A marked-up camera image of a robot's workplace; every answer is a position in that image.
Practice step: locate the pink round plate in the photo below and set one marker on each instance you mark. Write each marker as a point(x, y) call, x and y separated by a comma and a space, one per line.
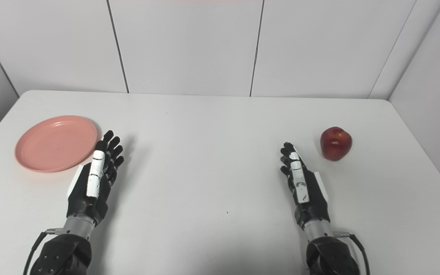
point(55, 144)

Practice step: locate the red apple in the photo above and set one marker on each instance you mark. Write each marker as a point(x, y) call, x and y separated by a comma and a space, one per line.
point(335, 144)

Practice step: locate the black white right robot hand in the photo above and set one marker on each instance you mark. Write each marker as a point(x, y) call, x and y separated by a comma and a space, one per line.
point(311, 202)

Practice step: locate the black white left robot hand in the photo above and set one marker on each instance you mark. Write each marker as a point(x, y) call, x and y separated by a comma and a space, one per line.
point(90, 198)

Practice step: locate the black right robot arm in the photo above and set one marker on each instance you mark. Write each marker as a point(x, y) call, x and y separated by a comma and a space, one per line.
point(329, 256)

